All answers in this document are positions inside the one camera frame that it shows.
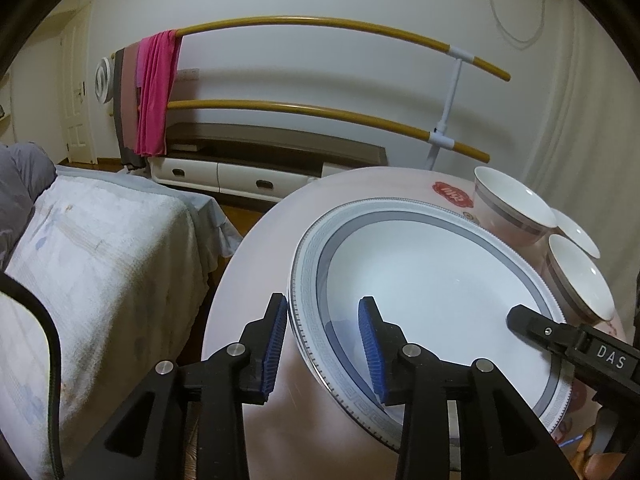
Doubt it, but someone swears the black cable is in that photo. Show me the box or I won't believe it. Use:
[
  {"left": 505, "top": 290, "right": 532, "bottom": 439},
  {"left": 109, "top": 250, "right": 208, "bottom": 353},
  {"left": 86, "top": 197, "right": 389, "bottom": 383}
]
[{"left": 0, "top": 272, "right": 66, "bottom": 480}]

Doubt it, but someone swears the long wooden barre bar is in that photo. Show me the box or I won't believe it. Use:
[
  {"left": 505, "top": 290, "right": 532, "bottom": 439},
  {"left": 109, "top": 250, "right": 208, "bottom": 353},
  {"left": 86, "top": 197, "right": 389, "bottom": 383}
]
[
  {"left": 167, "top": 100, "right": 493, "bottom": 162},
  {"left": 172, "top": 16, "right": 512, "bottom": 82}
]

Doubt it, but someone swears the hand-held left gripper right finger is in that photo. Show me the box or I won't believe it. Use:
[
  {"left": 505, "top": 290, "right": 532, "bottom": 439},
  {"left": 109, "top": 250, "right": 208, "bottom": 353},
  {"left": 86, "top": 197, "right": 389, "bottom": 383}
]
[{"left": 359, "top": 296, "right": 576, "bottom": 480}]

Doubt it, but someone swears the grey quilt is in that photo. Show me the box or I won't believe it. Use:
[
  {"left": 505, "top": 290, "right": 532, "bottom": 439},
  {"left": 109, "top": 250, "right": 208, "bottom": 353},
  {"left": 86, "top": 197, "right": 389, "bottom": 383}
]
[{"left": 0, "top": 142, "right": 58, "bottom": 271}]

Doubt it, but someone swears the white barre post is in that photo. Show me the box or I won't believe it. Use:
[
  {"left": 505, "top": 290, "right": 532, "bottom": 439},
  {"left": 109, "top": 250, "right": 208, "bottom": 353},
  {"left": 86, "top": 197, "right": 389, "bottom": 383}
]
[{"left": 426, "top": 46, "right": 476, "bottom": 171}]

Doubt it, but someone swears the bed with white blanket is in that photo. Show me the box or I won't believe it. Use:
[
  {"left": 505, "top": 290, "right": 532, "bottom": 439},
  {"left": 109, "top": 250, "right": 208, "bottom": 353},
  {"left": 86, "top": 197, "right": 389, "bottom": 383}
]
[{"left": 0, "top": 162, "right": 246, "bottom": 480}]

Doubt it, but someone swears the low cabinet with white drawers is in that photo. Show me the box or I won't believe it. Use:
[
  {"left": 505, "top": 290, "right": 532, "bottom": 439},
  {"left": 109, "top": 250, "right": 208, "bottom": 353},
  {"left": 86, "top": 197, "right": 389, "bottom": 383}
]
[{"left": 147, "top": 122, "right": 388, "bottom": 203}]

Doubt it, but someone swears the white door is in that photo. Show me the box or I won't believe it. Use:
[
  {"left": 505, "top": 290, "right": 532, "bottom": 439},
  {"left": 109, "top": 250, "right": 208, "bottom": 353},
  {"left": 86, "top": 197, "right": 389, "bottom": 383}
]
[{"left": 59, "top": 2, "right": 98, "bottom": 166}]

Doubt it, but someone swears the pink cloth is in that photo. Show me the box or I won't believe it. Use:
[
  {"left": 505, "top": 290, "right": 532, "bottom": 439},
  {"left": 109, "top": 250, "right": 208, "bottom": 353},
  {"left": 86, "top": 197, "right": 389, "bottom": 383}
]
[{"left": 135, "top": 30, "right": 183, "bottom": 158}]

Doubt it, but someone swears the white air conditioner power cable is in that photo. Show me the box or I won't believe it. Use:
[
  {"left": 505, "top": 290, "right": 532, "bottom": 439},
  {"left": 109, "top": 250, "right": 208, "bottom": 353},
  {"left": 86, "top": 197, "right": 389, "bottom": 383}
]
[{"left": 482, "top": 0, "right": 546, "bottom": 46}]

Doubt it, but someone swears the white pleated curtain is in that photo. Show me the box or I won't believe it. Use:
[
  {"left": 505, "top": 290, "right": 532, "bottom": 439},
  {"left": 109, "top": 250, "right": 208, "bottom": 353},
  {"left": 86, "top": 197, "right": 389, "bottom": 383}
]
[{"left": 542, "top": 0, "right": 640, "bottom": 281}]

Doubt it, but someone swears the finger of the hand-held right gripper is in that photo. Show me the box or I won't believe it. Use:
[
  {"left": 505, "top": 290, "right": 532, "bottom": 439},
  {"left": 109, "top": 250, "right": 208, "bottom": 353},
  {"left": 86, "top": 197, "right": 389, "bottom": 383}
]
[{"left": 506, "top": 304, "right": 584, "bottom": 361}]

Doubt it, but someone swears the white bowl grey band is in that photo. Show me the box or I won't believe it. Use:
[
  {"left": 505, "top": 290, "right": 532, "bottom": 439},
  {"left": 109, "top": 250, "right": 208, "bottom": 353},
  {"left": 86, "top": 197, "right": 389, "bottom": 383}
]
[
  {"left": 540, "top": 234, "right": 617, "bottom": 325},
  {"left": 550, "top": 207, "right": 602, "bottom": 260},
  {"left": 471, "top": 166, "right": 557, "bottom": 247}
]

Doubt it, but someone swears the white plate grey rim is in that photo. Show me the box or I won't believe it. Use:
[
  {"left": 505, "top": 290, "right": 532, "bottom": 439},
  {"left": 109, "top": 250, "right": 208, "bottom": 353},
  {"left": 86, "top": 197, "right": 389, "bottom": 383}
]
[{"left": 286, "top": 199, "right": 576, "bottom": 441}]

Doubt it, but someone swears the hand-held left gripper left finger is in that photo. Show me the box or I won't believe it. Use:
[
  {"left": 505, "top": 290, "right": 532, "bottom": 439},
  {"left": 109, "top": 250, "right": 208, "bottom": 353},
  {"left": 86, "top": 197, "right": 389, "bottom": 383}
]
[{"left": 70, "top": 292, "right": 290, "bottom": 480}]

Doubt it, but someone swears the white round fan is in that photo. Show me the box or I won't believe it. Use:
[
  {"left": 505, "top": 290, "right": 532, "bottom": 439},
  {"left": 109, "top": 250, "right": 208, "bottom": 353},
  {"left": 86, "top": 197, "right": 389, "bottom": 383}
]
[{"left": 94, "top": 56, "right": 117, "bottom": 106}]

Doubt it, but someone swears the brown cloth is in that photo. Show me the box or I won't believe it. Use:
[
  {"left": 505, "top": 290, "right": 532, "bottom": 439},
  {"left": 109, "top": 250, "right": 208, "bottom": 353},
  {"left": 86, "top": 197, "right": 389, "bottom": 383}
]
[{"left": 112, "top": 42, "right": 148, "bottom": 171}]

